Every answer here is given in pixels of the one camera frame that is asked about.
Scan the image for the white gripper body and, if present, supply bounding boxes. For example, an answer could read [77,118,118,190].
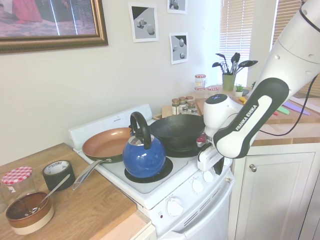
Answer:
[197,146,222,173]

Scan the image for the small grey shapes print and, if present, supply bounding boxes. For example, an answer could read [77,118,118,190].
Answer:
[166,0,188,15]

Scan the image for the black tape roll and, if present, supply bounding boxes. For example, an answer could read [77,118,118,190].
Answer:
[42,159,76,192]

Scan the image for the spice jars group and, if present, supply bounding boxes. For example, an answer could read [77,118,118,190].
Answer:
[161,103,201,118]

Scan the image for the purple knife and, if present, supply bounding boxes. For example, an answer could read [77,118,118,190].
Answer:
[284,99,311,116]

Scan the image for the large wooden cutting board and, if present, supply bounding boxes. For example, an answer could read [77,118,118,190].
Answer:
[194,96,320,125]

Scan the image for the black wok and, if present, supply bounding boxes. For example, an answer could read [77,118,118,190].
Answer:
[149,114,206,148]

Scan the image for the white cabinet with door knob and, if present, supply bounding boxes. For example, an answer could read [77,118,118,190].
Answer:
[231,143,320,240]

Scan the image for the medium grey shapes print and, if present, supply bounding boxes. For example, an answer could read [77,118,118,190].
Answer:
[168,31,189,65]

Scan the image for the black serving spoon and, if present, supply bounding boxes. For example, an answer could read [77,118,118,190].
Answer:
[212,53,230,75]

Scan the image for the red and grey wrist fitting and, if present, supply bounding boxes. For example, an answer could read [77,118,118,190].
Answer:
[196,134,209,148]

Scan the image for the white electric stove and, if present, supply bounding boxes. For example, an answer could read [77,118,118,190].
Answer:
[67,103,236,240]

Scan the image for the white burner control knob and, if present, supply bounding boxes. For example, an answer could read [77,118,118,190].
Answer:
[203,170,215,183]
[191,179,205,194]

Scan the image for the black stove burner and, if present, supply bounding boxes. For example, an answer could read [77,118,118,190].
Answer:
[124,158,174,184]
[163,144,204,158]

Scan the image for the black spatula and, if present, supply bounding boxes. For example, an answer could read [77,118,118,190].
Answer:
[237,59,258,75]

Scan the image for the metal spoon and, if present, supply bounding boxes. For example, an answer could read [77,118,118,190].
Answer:
[24,174,71,217]

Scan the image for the glass jar with gingham lid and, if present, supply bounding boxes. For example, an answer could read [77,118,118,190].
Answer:
[0,166,36,213]

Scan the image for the black kitchen tongs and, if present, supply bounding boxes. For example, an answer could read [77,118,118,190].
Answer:
[231,52,241,75]

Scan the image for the red lidded glass jar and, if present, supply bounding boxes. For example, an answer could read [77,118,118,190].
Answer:
[194,86,206,100]
[194,74,207,88]
[207,86,220,98]

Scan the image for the small plant in white pot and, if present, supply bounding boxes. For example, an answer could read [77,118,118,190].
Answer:
[234,84,245,98]

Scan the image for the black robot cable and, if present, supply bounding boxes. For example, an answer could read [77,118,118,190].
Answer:
[259,73,318,137]

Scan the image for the gold framed picture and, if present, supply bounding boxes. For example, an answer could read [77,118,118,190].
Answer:
[0,0,109,55]

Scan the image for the large grey shapes print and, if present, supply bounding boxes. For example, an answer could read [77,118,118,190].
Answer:
[128,1,159,43]

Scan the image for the copper frying pan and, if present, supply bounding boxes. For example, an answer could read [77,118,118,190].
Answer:
[72,127,133,191]

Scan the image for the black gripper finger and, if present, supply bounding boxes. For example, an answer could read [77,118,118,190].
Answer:
[214,157,225,176]

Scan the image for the green utensil holder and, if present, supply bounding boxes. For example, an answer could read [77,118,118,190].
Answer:
[222,73,236,91]

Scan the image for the white oven temperature knob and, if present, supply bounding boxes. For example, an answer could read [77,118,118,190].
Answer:
[166,196,185,217]

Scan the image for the white oven door handle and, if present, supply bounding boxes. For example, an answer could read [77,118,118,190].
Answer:
[174,178,232,237]

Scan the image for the brown and cream bowl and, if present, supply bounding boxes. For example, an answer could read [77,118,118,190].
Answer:
[5,191,55,236]

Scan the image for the blue kettle with black handle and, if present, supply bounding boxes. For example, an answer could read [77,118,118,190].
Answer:
[122,111,167,179]

